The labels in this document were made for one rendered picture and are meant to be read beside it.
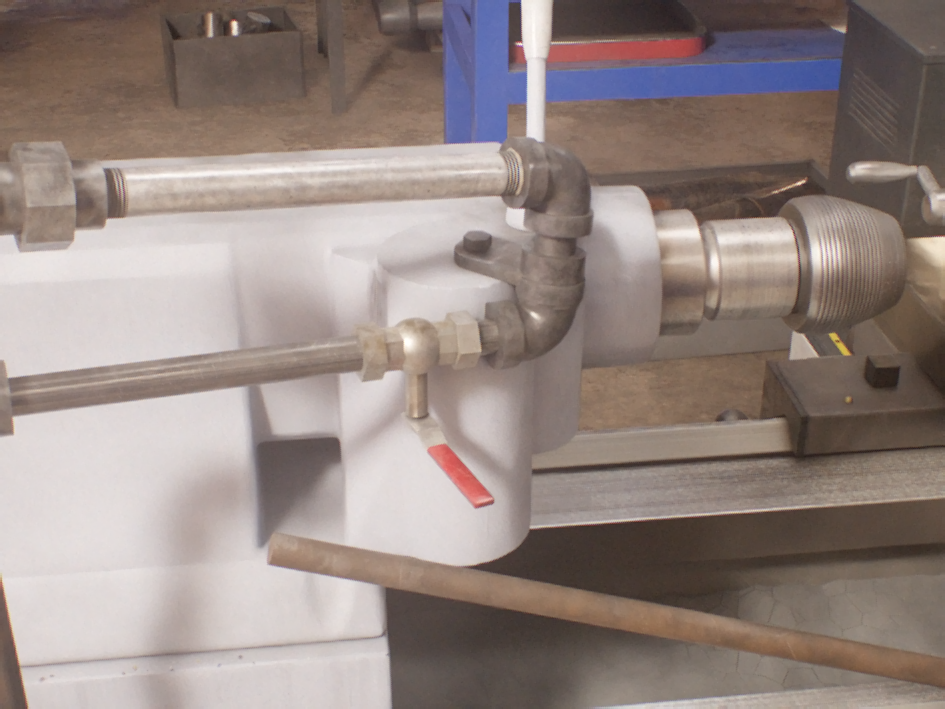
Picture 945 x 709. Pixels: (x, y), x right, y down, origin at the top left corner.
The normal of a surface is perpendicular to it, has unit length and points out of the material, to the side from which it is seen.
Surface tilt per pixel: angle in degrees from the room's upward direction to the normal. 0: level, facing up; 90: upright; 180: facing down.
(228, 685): 90
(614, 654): 21
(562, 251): 85
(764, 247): 42
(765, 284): 82
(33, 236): 101
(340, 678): 90
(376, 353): 60
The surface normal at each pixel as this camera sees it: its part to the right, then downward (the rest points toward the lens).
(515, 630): -0.14, -0.75
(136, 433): 0.12, 0.14
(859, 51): -0.99, 0.06
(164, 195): 0.46, 0.28
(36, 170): 0.43, -0.15
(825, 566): 0.13, 0.47
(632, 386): 0.00, -0.88
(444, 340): 0.36, 0.07
